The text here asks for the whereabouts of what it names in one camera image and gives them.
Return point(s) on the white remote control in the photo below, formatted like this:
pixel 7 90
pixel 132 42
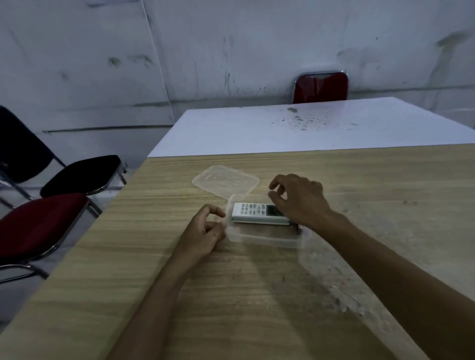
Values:
pixel 252 213

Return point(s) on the clear plastic lid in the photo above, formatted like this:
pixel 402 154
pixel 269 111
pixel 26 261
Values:
pixel 226 181

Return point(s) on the person's left forearm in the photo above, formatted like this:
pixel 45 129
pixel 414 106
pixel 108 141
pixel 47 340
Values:
pixel 156 311

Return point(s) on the clear plastic container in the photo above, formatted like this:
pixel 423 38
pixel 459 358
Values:
pixel 259 235

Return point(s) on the person's left hand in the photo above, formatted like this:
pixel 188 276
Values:
pixel 195 237

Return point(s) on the person's right thumb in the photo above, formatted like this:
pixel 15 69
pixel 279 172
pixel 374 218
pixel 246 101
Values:
pixel 279 200

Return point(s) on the white table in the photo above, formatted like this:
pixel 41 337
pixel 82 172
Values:
pixel 315 126

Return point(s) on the black folding chair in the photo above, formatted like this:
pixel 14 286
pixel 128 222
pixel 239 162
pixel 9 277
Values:
pixel 79 174

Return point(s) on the person's left thumb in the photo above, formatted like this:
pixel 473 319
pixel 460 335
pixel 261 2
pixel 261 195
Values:
pixel 219 230

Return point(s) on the person's right hand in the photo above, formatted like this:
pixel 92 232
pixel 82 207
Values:
pixel 306 202

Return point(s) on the red padded chair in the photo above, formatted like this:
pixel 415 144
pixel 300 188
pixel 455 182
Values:
pixel 40 222
pixel 321 88

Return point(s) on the person's right forearm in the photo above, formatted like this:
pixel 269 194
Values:
pixel 400 282

